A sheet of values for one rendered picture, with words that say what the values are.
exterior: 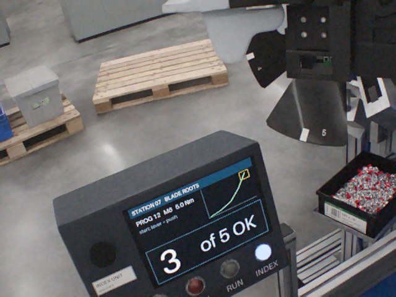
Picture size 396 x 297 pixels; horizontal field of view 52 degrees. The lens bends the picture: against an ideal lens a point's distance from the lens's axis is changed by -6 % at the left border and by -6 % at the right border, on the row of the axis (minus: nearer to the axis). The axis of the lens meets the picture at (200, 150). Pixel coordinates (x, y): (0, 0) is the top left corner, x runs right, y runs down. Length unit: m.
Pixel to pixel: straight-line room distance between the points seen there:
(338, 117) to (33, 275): 1.82
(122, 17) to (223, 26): 6.20
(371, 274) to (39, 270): 1.87
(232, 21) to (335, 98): 0.85
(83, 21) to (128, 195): 5.97
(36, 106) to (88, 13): 2.99
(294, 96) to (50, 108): 2.78
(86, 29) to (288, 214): 4.77
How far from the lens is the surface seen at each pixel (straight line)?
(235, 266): 0.56
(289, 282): 0.77
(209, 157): 0.52
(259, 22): 0.33
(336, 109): 1.15
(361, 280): 0.92
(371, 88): 1.18
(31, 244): 2.65
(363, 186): 1.10
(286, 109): 1.16
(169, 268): 0.53
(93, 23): 6.44
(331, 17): 0.33
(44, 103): 3.65
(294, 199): 2.40
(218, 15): 0.33
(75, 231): 0.49
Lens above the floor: 1.53
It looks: 31 degrees down
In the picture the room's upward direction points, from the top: 12 degrees counter-clockwise
